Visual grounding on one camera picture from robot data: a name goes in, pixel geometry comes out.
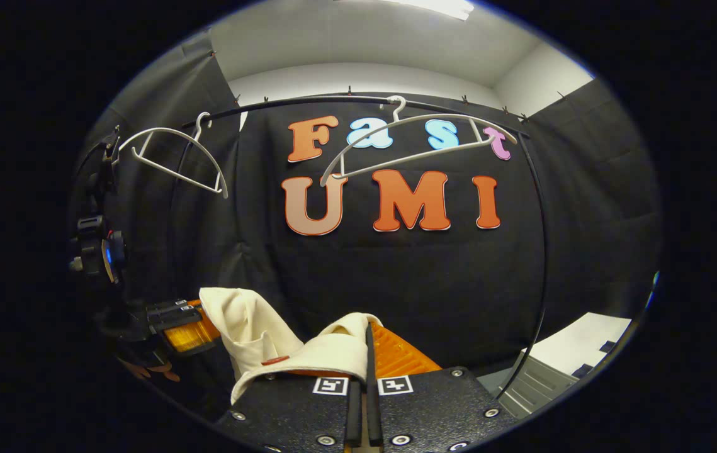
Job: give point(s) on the white clothes hanger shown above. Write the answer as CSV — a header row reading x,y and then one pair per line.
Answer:
x,y
408,161
166,130

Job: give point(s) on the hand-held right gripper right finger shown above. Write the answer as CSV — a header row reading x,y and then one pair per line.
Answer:
x,y
372,409

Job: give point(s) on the white topped cabinet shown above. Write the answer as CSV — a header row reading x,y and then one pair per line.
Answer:
x,y
585,340

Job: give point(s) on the black backdrop cloth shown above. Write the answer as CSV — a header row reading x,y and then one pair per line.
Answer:
x,y
396,289

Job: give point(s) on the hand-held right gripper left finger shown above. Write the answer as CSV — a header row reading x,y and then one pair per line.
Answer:
x,y
354,415

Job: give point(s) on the black clothes rail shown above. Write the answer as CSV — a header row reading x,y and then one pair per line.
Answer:
x,y
542,251

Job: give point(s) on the cream jacket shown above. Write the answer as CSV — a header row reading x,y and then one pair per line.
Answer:
x,y
245,321

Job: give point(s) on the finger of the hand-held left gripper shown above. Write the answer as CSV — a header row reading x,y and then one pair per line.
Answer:
x,y
188,333
169,307

